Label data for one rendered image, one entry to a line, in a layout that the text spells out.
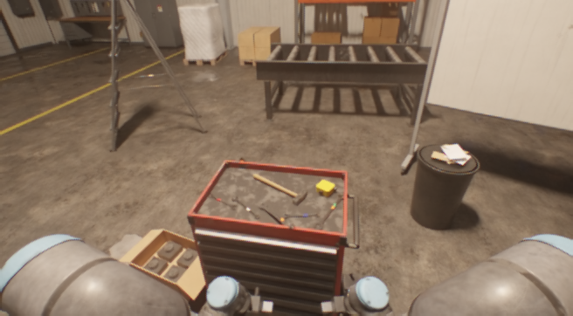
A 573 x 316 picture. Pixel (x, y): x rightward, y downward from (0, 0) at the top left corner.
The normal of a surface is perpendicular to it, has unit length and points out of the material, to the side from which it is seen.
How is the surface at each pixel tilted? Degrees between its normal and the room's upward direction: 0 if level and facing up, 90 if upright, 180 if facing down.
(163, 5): 90
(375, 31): 90
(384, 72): 90
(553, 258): 5
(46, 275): 15
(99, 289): 23
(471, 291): 38
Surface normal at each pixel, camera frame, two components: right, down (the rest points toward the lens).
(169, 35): -0.20, 0.48
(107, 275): 0.38, -0.89
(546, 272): 0.01, -0.83
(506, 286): -0.32, -0.82
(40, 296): -0.26, -0.46
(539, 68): -0.59, 0.40
